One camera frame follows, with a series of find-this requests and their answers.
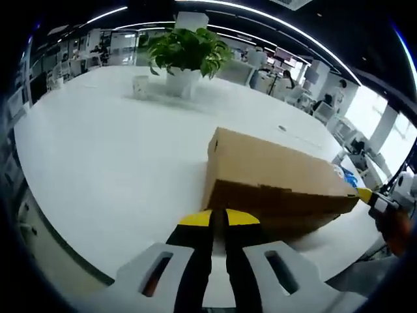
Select white blue soft wipes pack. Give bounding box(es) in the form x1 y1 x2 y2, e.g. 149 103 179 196
331 164 360 188

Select red wall screen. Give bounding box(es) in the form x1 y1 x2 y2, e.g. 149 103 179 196
275 47 304 63

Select white counter desk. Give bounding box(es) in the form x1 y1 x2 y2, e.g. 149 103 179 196
216 60 255 86

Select brown cardboard shoe box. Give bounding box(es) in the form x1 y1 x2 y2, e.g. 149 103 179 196
201 127 359 244

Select green potted plant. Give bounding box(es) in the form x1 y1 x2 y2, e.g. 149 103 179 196
146 27 234 98

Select person's right hand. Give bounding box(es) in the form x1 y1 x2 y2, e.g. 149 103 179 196
374 209 416 257

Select black desk monitor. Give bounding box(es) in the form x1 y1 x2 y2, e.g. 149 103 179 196
31 72 49 105

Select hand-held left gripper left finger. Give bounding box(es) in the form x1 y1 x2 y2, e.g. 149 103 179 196
97 209 216 313

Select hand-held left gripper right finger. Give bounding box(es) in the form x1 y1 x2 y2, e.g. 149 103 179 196
224 209 356 313

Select small white cup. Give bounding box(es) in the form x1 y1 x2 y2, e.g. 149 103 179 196
132 75 150 99

